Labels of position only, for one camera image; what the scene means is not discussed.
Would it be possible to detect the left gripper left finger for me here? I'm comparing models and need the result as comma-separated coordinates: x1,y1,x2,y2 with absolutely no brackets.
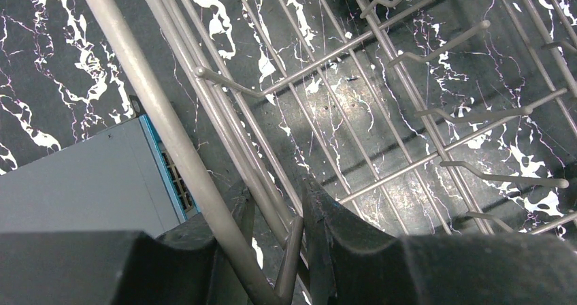
0,181,256,305

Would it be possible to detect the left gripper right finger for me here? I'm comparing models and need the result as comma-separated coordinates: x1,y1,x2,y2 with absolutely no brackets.
301,178,576,304

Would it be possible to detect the grey mat blue edge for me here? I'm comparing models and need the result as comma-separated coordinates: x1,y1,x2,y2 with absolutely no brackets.
1,115,197,237

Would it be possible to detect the grey wire dish rack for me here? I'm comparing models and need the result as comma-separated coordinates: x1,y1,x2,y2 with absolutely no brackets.
86,0,576,282

